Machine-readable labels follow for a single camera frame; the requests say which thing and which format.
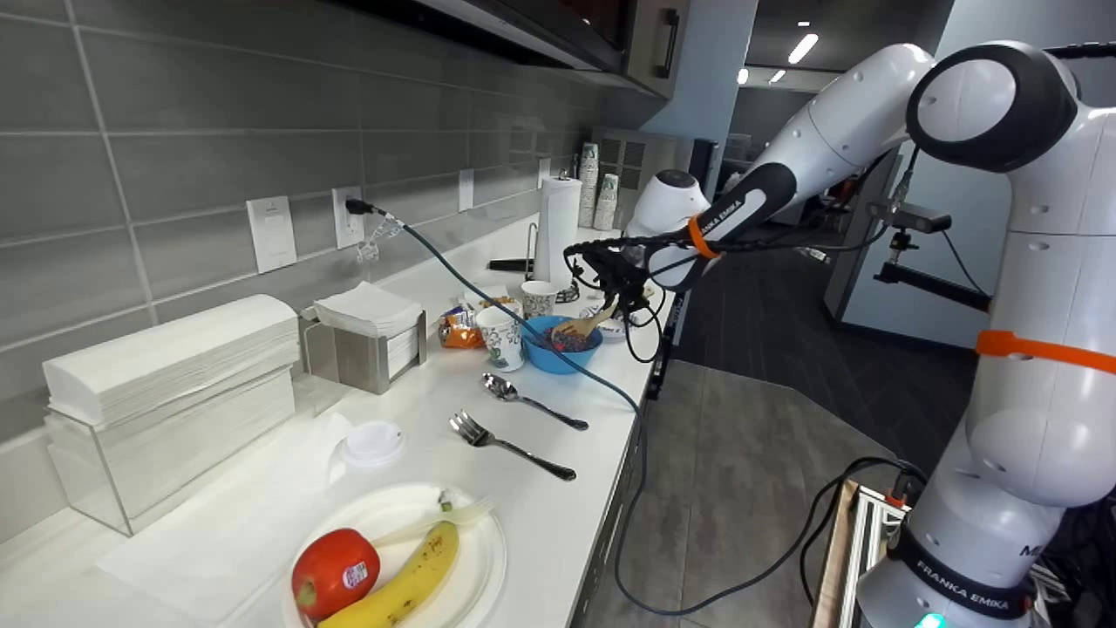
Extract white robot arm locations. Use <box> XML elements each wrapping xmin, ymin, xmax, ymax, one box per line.
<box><xmin>577</xmin><ymin>37</ymin><xmax>1116</xmax><ymax>628</ymax></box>

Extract black power cable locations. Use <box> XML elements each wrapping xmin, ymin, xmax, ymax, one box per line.
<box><xmin>341</xmin><ymin>196</ymin><xmax>934</xmax><ymax>619</ymax></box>

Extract blue plastic bowl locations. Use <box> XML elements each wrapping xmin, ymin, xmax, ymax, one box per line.
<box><xmin>522</xmin><ymin>313</ymin><xmax>605</xmax><ymax>373</ymax></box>

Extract orange snack packet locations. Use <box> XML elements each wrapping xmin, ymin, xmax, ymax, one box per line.
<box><xmin>440</xmin><ymin>313</ymin><xmax>484</xmax><ymax>348</ymax></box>

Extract silver spoon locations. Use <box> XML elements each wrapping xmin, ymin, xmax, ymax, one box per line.
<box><xmin>480</xmin><ymin>373</ymin><xmax>591</xmax><ymax>429</ymax></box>

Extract wooden cooking spoon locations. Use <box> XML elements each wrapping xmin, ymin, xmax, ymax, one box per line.
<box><xmin>548</xmin><ymin>306</ymin><xmax>610</xmax><ymax>353</ymax></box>

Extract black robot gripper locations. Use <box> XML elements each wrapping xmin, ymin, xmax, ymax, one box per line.
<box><xmin>569</xmin><ymin>239</ymin><xmax>648</xmax><ymax>313</ymax></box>

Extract yellow banana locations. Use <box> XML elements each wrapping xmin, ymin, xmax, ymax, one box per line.
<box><xmin>318</xmin><ymin>502</ymin><xmax>461</xmax><ymax>628</ymax></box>

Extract red apple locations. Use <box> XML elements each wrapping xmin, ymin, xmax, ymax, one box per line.
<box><xmin>288</xmin><ymin>526</ymin><xmax>380</xmax><ymax>619</ymax></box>

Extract napkin holder with napkins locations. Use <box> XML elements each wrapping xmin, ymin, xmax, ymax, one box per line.
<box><xmin>304</xmin><ymin>283</ymin><xmax>424</xmax><ymax>395</ymax></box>

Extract black kitchen tongs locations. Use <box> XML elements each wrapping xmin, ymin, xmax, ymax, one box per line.
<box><xmin>488</xmin><ymin>259</ymin><xmax>534</xmax><ymax>274</ymax></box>

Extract white paper towel roll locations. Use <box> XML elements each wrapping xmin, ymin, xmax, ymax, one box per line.
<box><xmin>534</xmin><ymin>179</ymin><xmax>581</xmax><ymax>289</ymax></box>

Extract silver fork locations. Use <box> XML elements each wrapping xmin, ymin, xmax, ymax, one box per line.
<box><xmin>451</xmin><ymin>412</ymin><xmax>577</xmax><ymax>480</ymax></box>

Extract white round lid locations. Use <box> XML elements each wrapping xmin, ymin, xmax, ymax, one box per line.
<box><xmin>341</xmin><ymin>423</ymin><xmax>400</xmax><ymax>470</ymax></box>

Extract white plate with fruit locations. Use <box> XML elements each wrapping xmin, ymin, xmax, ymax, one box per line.
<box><xmin>279</xmin><ymin>480</ymin><xmax>505</xmax><ymax>628</ymax></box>

